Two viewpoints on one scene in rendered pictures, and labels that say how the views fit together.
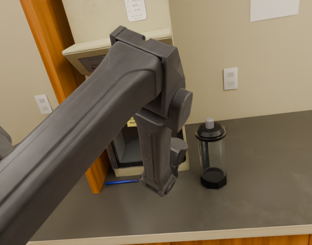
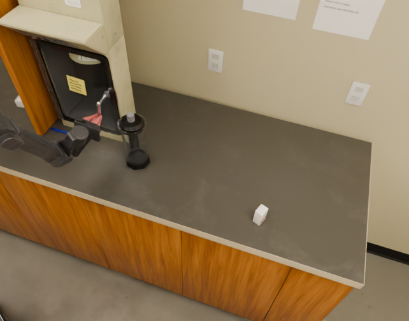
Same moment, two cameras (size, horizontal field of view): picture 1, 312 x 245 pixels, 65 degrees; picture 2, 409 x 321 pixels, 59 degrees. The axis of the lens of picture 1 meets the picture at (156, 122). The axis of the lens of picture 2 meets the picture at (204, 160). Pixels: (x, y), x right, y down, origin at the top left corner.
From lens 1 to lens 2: 81 cm
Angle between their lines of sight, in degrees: 24
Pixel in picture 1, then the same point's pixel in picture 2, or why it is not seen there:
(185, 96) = (3, 141)
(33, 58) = not seen: outside the picture
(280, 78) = (267, 79)
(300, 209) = (177, 209)
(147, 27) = (83, 16)
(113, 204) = not seen: hidden behind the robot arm
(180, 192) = (104, 161)
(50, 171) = not seen: outside the picture
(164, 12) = (96, 9)
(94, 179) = (36, 123)
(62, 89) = (3, 46)
